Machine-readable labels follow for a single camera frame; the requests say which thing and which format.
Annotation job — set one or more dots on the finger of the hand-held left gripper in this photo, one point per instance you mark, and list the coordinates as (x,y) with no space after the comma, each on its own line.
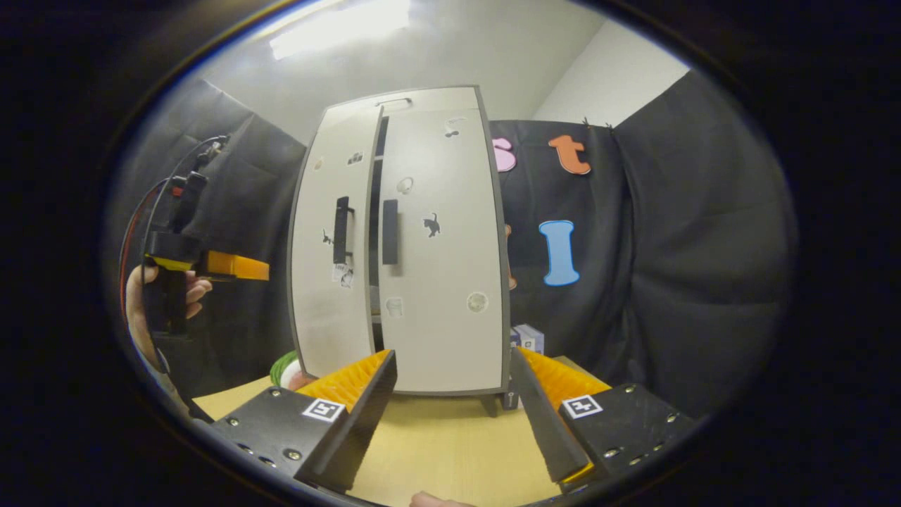
(239,266)

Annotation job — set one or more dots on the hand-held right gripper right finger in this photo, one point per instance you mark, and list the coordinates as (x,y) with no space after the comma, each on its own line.
(542,429)

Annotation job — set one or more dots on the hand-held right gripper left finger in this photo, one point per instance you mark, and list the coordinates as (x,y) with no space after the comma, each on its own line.
(362,429)

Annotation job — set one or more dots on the white cabinet door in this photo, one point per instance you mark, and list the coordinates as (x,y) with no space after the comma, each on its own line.
(317,317)
(450,338)

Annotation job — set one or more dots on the white shoe cabinet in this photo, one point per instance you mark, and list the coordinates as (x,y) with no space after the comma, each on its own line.
(504,331)

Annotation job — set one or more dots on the white cabinet drawer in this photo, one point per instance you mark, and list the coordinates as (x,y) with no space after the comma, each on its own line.
(436,102)

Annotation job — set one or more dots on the green striped toy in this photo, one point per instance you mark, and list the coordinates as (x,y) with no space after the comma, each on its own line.
(281,370)

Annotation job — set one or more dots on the black backdrop cloth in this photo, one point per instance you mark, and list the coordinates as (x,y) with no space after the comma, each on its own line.
(669,246)

